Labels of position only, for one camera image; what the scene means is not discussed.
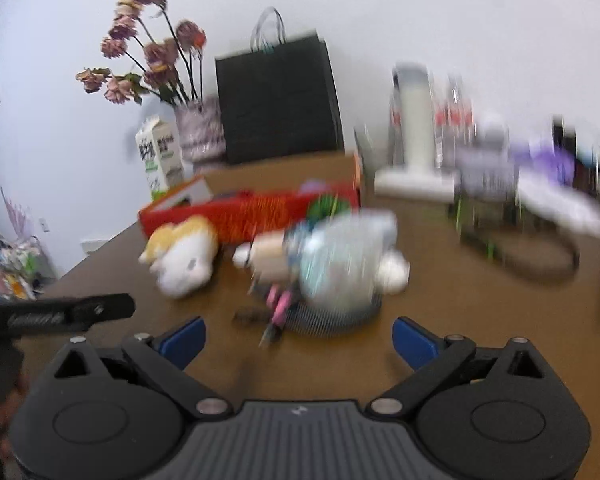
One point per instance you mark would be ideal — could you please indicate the pink patterned vase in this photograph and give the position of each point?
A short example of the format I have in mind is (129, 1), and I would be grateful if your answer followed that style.
(200, 130)

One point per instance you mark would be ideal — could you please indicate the white and yellow plush toy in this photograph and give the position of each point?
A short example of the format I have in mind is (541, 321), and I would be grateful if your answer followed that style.
(185, 260)

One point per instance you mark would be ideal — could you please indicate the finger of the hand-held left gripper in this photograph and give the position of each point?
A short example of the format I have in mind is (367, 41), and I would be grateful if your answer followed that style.
(100, 307)

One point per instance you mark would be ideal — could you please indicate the green round toy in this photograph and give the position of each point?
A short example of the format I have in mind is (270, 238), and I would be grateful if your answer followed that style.
(330, 207)

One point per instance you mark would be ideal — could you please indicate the black mesh dish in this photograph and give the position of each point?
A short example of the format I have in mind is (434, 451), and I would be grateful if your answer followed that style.
(330, 324)

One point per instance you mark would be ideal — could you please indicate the white round object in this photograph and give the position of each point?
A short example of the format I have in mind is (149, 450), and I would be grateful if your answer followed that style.
(395, 272)

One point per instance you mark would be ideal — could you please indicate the beige block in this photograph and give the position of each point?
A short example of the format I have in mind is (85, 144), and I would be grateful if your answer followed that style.
(272, 257)

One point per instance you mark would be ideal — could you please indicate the pink pen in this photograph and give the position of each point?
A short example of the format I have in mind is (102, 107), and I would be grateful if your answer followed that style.
(280, 307)

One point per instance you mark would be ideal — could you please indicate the red cardboard box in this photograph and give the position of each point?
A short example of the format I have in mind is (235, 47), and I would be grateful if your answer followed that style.
(250, 212)

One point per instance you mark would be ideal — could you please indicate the dried flower bouquet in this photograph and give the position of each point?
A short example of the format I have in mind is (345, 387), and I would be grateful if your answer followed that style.
(155, 52)

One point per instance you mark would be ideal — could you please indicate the wall outlet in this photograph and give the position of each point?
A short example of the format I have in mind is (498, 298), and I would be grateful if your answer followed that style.
(43, 225)

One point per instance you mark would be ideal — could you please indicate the clear plastic bag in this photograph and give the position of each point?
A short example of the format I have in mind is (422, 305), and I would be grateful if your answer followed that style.
(340, 260)

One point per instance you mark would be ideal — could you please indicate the colourful clutter rack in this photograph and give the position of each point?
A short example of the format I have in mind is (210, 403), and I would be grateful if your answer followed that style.
(15, 265)

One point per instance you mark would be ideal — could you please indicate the person's left forearm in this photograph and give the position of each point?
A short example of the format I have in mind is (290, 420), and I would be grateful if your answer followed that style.
(7, 425)

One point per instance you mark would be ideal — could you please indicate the purple package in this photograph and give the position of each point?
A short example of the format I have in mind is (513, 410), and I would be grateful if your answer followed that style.
(545, 162)

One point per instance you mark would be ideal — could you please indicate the small dark object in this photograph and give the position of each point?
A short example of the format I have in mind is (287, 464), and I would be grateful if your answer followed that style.
(252, 316)

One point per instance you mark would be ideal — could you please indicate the white and green milk carton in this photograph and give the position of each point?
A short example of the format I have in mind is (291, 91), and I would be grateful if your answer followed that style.
(160, 155)

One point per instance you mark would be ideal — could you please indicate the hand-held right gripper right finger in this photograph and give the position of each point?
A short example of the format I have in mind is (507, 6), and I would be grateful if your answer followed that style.
(412, 342)

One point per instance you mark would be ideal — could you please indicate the clear bottle red label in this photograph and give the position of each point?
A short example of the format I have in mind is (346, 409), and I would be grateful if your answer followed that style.
(452, 120)

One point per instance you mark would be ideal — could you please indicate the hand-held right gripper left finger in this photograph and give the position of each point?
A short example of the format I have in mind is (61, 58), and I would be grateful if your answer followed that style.
(185, 342)

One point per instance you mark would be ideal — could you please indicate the wooden desktop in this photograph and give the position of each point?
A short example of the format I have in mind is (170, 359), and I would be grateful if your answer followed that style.
(480, 310)

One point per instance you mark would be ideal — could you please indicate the small white object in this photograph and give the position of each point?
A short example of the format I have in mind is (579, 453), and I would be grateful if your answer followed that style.
(242, 255)

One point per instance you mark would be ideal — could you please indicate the white package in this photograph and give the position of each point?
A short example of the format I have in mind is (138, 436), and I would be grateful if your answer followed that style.
(565, 202)

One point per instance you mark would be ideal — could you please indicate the grey box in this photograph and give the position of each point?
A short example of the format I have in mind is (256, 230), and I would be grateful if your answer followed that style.
(485, 170)

